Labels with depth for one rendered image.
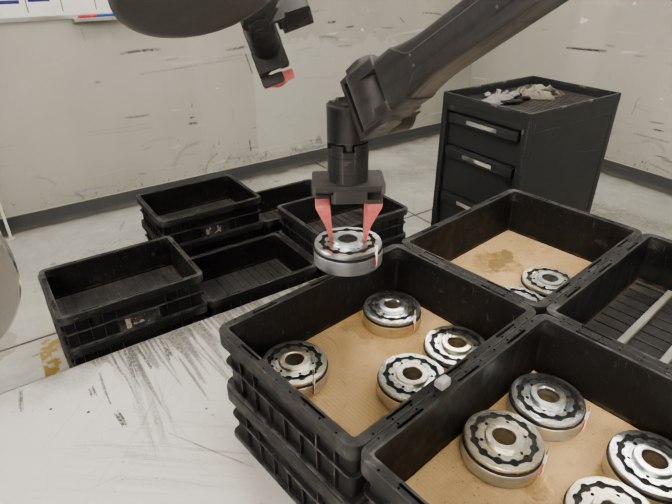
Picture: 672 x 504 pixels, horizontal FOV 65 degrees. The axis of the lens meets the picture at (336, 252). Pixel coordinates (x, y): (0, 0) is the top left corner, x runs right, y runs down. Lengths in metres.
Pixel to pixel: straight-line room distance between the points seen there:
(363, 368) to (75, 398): 0.54
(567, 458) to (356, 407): 0.29
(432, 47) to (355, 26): 3.56
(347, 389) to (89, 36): 2.84
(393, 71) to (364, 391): 0.47
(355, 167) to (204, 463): 0.53
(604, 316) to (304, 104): 3.17
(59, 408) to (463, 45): 0.90
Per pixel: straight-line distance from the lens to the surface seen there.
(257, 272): 1.97
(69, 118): 3.42
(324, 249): 0.77
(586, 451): 0.82
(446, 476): 0.74
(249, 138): 3.81
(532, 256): 1.23
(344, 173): 0.72
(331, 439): 0.65
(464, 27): 0.56
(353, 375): 0.85
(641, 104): 4.22
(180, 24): 0.27
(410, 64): 0.60
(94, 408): 1.07
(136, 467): 0.95
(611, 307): 1.12
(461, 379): 0.74
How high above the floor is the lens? 1.41
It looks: 30 degrees down
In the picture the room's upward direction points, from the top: straight up
